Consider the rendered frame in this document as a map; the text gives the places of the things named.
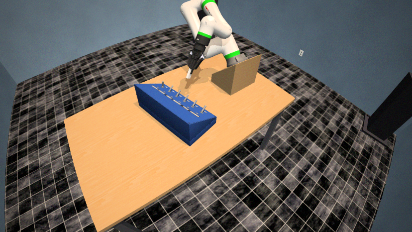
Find blue switch panel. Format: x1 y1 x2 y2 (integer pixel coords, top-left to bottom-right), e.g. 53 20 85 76
134 81 217 146

